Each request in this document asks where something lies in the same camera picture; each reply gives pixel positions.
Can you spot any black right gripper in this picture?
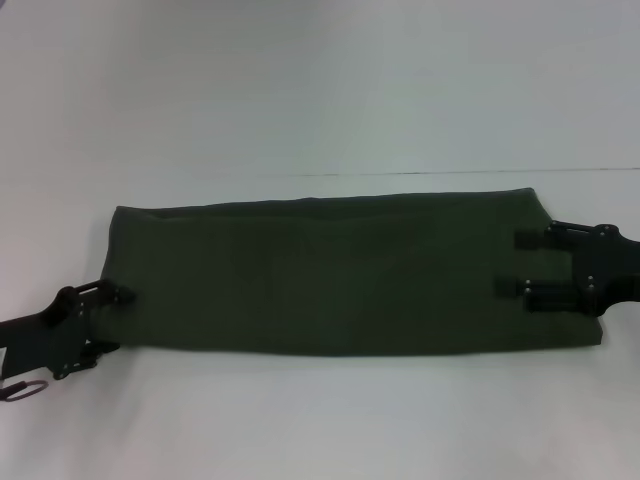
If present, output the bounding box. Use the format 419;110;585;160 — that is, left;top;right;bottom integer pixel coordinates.
494;219;640;318

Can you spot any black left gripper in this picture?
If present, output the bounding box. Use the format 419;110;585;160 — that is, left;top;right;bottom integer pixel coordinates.
0;278;138;385

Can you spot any dark green shirt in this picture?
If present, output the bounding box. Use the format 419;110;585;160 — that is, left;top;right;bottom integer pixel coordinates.
94;187;605;360

